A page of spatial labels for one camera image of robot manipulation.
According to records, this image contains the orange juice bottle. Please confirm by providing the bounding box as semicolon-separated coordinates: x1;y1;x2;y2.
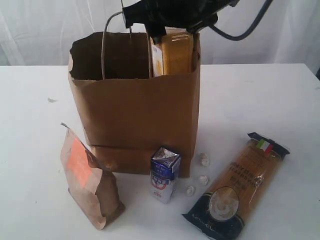
150;28;194;77

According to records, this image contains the small blue white milk carton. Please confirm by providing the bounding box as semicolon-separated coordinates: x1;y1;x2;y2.
150;146;181;204

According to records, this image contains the brown paper shopping bag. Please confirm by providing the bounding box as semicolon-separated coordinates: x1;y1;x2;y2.
68;32;201;178

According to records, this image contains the kraft coffee pouch orange label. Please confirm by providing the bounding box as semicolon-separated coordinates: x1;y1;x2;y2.
60;122;125;231

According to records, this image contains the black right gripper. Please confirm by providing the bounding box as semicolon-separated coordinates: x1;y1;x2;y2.
122;0;238;44

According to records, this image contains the small grey paper scrap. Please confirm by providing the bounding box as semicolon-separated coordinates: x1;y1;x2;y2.
47;97;58;103

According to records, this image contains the spaghetti pack dark wrapper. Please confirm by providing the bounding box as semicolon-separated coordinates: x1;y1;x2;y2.
183;132;290;240

